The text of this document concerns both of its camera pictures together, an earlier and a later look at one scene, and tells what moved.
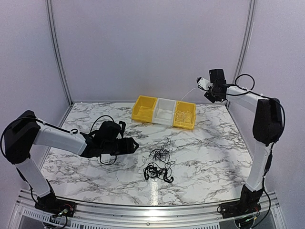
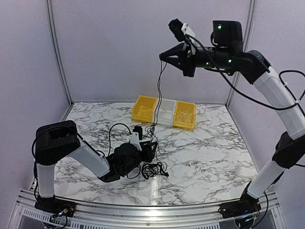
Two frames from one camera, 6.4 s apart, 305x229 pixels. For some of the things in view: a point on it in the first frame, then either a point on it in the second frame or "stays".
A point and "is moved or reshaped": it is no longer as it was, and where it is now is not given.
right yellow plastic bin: [184, 116] stays
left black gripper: [127, 148] -> [149, 154]
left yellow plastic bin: [143, 109] stays
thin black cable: [163, 154] -> [150, 130]
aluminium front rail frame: [27, 214] stays
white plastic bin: [164, 111] stays
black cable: [153, 171] is moved or reshaped
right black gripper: [212, 99] -> [184, 62]
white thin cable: [184, 117] stays
